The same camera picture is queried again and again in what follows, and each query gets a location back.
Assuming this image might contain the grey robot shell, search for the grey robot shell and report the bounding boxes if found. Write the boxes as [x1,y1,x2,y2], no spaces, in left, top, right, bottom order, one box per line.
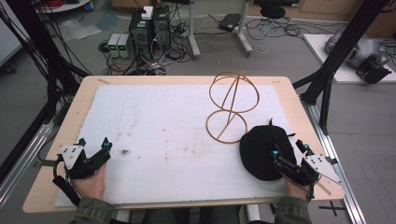
[324,28,390,70]

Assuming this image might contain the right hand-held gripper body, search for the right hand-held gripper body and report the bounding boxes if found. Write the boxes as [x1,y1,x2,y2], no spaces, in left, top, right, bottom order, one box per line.
[281,154,343,187]

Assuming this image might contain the white stand leg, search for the white stand leg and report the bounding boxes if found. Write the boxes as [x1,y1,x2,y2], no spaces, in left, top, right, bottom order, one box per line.
[186,0,202,61]
[233,0,254,58]

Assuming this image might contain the white floor board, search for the white floor board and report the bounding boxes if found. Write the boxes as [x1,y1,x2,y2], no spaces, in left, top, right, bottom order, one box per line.
[303,33,396,85]

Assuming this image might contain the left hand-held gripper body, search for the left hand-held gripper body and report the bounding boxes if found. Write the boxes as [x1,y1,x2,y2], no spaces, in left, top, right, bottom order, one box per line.
[53,144,112,180]

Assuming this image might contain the black computer tower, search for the black computer tower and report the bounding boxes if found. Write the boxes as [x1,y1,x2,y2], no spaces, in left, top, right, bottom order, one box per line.
[128,8,154,61]
[151,5,172,52]

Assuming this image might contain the black wrist strap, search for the black wrist strap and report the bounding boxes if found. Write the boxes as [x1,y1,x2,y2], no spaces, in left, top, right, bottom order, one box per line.
[51,175,81,207]

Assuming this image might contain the person's left hand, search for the person's left hand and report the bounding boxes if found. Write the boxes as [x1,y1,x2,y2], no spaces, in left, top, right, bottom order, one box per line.
[70,162,107,201]

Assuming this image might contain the black flat box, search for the black flat box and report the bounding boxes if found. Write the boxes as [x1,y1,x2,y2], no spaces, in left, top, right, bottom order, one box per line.
[218,13,242,33]

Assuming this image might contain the grey power supply unit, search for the grey power supply unit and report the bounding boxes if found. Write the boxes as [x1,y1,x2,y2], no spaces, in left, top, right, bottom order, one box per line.
[118,33,133,59]
[107,33,121,59]

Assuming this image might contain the black device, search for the black device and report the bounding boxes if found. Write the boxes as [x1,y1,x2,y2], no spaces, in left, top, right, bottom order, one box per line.
[355,54,393,85]

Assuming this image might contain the person's legs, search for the person's legs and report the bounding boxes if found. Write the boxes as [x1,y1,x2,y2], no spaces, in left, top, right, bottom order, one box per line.
[141,204,250,224]

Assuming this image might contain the wire hat stand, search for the wire hat stand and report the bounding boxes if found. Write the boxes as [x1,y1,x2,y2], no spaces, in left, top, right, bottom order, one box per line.
[205,71,261,145]

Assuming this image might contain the black stool base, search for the black stool base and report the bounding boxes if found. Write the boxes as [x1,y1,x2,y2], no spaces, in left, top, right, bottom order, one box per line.
[259,3,287,20]

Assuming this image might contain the person's right hand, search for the person's right hand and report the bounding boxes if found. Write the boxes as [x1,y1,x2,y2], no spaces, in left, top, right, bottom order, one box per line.
[283,175,313,201]

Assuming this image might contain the aluminium rail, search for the aluminium rail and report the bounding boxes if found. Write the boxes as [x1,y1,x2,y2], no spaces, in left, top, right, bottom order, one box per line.
[0,120,55,209]
[301,100,368,224]

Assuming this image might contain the white box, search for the white box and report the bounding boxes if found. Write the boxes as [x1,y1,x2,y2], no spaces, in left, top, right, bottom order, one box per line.
[141,6,154,21]

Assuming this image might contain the black metal frame post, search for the black metal frame post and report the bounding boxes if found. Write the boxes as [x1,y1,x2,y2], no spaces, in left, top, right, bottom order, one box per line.
[292,0,391,135]
[0,0,92,185]

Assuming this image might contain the white table mat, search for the white table mat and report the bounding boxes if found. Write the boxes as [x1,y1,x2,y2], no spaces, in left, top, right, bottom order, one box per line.
[53,83,312,208]

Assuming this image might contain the black hat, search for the black hat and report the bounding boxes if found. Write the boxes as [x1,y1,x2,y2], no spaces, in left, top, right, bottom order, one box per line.
[239,118,297,182]

